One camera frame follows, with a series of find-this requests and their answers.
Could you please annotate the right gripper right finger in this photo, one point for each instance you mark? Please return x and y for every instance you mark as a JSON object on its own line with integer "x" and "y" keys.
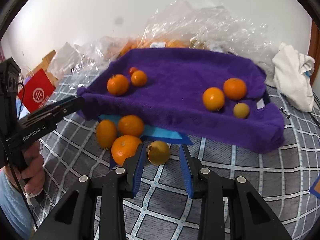
{"x": 250, "y": 216}

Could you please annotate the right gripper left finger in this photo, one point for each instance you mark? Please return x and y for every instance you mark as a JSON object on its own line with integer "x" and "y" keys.
{"x": 74, "y": 215}

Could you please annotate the oval orange mandarin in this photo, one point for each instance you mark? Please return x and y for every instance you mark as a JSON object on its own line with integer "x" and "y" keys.
{"x": 106, "y": 133}

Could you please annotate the yellow-green fruit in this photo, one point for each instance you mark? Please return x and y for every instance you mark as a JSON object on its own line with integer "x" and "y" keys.
{"x": 158, "y": 152}
{"x": 241, "y": 110}

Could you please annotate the large stemmed orange mandarin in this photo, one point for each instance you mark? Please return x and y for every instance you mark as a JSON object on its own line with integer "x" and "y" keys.
{"x": 117, "y": 85}

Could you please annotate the small red tomato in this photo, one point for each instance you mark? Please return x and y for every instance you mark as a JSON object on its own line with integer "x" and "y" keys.
{"x": 132, "y": 70}

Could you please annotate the orange kumquat front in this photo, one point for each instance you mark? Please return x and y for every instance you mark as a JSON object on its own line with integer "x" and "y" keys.
{"x": 139, "y": 78}

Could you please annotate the person's left hand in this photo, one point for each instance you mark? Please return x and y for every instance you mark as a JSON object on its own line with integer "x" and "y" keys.
{"x": 34, "y": 172}

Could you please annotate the red paper shopping bag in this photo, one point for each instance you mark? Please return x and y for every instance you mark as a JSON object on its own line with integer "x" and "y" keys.
{"x": 36, "y": 92}

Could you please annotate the light blue left sleeve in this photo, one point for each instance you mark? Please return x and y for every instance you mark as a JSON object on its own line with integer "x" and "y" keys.
{"x": 14, "y": 209}

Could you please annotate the small clear plastic bag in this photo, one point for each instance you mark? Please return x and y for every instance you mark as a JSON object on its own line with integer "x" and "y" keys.
{"x": 90, "y": 56}

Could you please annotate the purple towel covered tray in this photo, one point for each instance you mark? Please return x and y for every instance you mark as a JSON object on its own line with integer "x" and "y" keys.
{"x": 172, "y": 96}

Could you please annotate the white crumpled towel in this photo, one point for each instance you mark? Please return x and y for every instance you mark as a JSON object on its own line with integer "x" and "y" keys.
{"x": 292, "y": 71}

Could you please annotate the bagged oranges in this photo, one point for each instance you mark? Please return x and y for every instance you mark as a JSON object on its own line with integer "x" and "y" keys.
{"x": 138, "y": 44}

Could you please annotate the large clear plastic bag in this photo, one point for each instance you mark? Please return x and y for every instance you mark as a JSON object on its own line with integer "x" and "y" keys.
{"x": 211, "y": 23}

